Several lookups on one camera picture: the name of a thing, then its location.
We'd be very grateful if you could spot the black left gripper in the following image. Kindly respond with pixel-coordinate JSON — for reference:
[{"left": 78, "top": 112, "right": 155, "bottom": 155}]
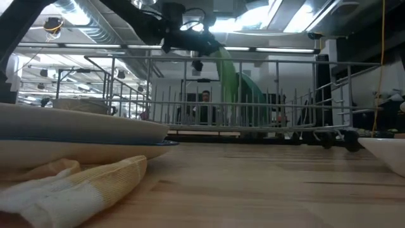
[{"left": 161, "top": 3, "right": 224, "bottom": 72}]

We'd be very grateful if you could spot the light green plate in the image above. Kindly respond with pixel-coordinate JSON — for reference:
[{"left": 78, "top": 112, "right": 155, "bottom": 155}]
[{"left": 210, "top": 47, "right": 239, "bottom": 127}]

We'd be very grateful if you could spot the grey floral mug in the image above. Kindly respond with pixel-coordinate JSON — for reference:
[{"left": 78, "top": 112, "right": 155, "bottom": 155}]
[{"left": 51, "top": 98, "right": 111, "bottom": 116}]

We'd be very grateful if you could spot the pink plate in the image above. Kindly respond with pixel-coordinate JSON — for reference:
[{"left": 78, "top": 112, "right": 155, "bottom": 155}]
[{"left": 0, "top": 102, "right": 171, "bottom": 146}]

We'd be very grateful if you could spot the blue patterned plate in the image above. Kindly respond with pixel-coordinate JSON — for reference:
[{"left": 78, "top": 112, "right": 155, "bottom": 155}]
[{"left": 0, "top": 139, "right": 180, "bottom": 171}]

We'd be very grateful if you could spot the person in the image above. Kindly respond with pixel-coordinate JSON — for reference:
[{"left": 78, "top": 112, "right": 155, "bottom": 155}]
[{"left": 189, "top": 90, "right": 220, "bottom": 125}]

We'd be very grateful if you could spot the light wooden desk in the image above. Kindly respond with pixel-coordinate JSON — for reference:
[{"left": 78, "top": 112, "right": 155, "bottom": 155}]
[{"left": 167, "top": 130, "right": 241, "bottom": 137}]

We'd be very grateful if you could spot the yellow white dish towel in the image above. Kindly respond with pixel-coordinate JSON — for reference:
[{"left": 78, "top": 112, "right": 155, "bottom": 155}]
[{"left": 0, "top": 155, "right": 149, "bottom": 228}]

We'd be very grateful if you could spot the black metal table frame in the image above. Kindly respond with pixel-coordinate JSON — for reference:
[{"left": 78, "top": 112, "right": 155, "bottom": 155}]
[{"left": 164, "top": 134, "right": 405, "bottom": 150}]

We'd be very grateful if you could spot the grey wire dish rack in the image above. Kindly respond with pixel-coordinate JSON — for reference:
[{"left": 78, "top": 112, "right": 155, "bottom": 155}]
[{"left": 84, "top": 55, "right": 382, "bottom": 151}]

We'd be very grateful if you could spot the silver ventilation duct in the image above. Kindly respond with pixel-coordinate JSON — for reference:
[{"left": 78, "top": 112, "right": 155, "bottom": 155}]
[{"left": 47, "top": 0, "right": 127, "bottom": 45}]

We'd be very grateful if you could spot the ceiling box with yellow wire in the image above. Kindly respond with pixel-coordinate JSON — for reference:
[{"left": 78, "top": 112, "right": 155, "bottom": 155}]
[{"left": 42, "top": 17, "right": 65, "bottom": 42}]

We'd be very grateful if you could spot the yellow cable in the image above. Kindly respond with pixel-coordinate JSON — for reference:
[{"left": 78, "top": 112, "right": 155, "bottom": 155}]
[{"left": 372, "top": 0, "right": 386, "bottom": 137}]

